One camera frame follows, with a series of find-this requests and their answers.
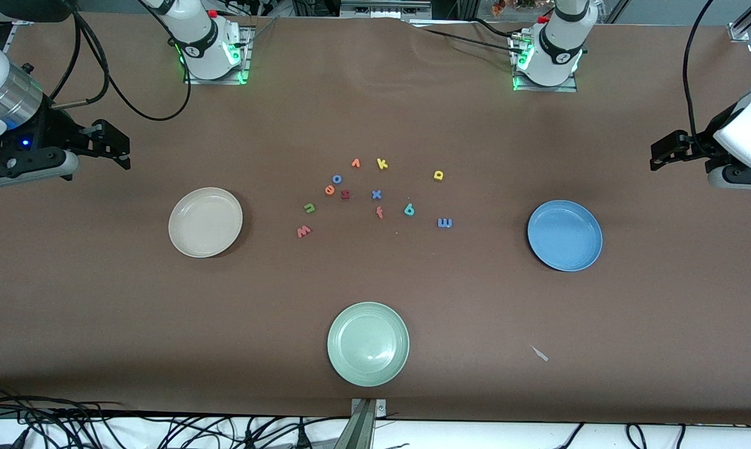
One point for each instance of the grey power strip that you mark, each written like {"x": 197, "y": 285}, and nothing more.
{"x": 381, "y": 9}

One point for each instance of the orange dried decoration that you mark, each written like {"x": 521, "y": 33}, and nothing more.
{"x": 498, "y": 7}

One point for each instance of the aluminium profile beam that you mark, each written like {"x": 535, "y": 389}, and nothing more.
{"x": 359, "y": 430}

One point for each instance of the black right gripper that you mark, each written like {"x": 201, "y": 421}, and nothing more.
{"x": 52, "y": 130}

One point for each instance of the beige round plate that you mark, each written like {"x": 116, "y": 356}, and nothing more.
{"x": 205, "y": 222}

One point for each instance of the red foam letter w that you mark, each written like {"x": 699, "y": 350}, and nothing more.
{"x": 303, "y": 232}

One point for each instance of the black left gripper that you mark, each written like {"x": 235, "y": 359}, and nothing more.
{"x": 693, "y": 147}

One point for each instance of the blue round plate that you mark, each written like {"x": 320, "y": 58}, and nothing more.
{"x": 564, "y": 236}

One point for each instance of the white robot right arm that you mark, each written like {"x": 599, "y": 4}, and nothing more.
{"x": 200, "y": 43}

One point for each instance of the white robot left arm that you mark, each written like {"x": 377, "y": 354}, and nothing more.
{"x": 559, "y": 50}

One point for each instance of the teal foam letter p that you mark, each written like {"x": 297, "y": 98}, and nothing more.
{"x": 406, "y": 207}

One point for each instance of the small white tape scrap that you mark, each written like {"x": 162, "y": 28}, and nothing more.
{"x": 540, "y": 353}

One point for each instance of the green round plate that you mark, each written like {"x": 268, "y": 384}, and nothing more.
{"x": 368, "y": 344}

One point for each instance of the brown table cover sheet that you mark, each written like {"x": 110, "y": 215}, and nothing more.
{"x": 101, "y": 312}

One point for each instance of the aluminium frame corner bracket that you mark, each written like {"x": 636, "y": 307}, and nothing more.
{"x": 15, "y": 28}
{"x": 740, "y": 30}

